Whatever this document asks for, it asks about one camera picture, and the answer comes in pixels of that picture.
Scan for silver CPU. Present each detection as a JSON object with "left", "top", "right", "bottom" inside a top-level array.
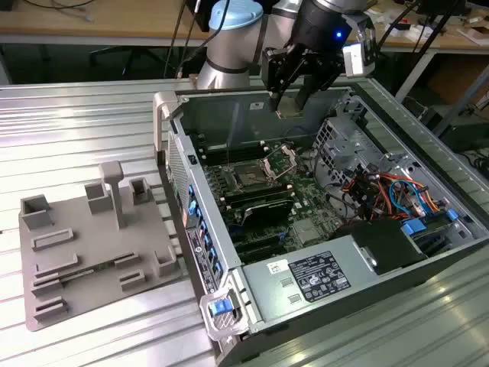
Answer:
[{"left": 275, "top": 95, "right": 303, "bottom": 120}]

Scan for blue wire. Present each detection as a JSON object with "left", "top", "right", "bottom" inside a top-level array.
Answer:
[{"left": 388, "top": 178, "right": 426, "bottom": 217}]

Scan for grey open PC case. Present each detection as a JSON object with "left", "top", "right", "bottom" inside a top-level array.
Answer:
[{"left": 151, "top": 82, "right": 489, "bottom": 367}]

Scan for black plastic shroud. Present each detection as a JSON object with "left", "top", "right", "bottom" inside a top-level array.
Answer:
[{"left": 329, "top": 218, "right": 429, "bottom": 277}]

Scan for small white box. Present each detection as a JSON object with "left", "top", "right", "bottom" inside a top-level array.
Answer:
[{"left": 404, "top": 24, "right": 431, "bottom": 41}]

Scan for grey network cable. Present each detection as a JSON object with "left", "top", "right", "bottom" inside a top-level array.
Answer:
[{"left": 28, "top": 0, "right": 96, "bottom": 22}]

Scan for blue case latch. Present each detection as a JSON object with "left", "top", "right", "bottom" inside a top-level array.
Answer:
[{"left": 209, "top": 299, "right": 232, "bottom": 318}]

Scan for large blue carrier tab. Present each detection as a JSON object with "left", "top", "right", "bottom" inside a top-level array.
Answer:
[{"left": 400, "top": 218, "right": 428, "bottom": 237}]

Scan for wooden desk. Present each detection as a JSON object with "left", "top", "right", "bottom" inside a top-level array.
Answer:
[{"left": 0, "top": 0, "right": 489, "bottom": 54}]

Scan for grey parts rack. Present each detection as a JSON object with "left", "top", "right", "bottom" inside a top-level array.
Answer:
[{"left": 18, "top": 160, "right": 185, "bottom": 333}]

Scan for silver perforated drive cage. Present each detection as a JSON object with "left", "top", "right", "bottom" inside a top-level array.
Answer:
[{"left": 311, "top": 114, "right": 387, "bottom": 192}]

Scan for black equipment box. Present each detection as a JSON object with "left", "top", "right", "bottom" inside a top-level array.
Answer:
[{"left": 439, "top": 114, "right": 489, "bottom": 154}]

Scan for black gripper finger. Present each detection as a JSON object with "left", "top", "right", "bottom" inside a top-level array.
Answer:
[
  {"left": 261, "top": 44, "right": 306, "bottom": 112},
  {"left": 294, "top": 56, "right": 341, "bottom": 109}
]

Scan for silver chipset heatsink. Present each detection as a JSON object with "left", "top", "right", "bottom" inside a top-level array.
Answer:
[{"left": 292, "top": 219, "right": 321, "bottom": 245}]

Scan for green motherboard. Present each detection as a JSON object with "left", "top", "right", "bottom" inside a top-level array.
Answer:
[{"left": 190, "top": 129, "right": 347, "bottom": 265}]

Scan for grey power supply unit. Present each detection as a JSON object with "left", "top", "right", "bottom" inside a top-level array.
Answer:
[{"left": 240, "top": 233, "right": 383, "bottom": 326}]

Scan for CPU socket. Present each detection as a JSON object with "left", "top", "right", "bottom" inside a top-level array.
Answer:
[{"left": 228, "top": 161, "right": 271, "bottom": 194}]

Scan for metal socket cover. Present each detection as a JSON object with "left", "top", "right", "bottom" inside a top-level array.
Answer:
[{"left": 259, "top": 145, "right": 302, "bottom": 181}]

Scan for green RAM stick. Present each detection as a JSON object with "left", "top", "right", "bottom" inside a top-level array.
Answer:
[{"left": 59, "top": 259, "right": 118, "bottom": 284}]

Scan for black graphics card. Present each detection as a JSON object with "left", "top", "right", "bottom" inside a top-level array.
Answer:
[{"left": 237, "top": 197, "right": 296, "bottom": 232}]

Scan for black RAM slot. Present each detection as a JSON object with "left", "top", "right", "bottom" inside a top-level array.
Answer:
[
  {"left": 222, "top": 182, "right": 287, "bottom": 200},
  {"left": 225, "top": 189, "right": 295, "bottom": 209},
  {"left": 198, "top": 144, "right": 267, "bottom": 165}
]

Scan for black office chair base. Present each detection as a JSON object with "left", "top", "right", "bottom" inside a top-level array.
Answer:
[{"left": 89, "top": 44, "right": 177, "bottom": 80}]

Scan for orange and red wire bundle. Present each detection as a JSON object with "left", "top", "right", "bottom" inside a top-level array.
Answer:
[{"left": 341, "top": 171, "right": 393, "bottom": 221}]

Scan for black expansion slot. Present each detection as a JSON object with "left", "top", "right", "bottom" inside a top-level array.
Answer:
[
  {"left": 235, "top": 244, "right": 290, "bottom": 265},
  {"left": 228, "top": 227, "right": 287, "bottom": 252}
]

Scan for black monitor base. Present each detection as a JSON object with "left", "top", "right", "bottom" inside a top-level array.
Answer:
[{"left": 415, "top": 0, "right": 470, "bottom": 17}]

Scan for brown cardboard piece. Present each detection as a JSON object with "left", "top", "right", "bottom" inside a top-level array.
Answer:
[{"left": 456, "top": 25, "right": 489, "bottom": 44}]

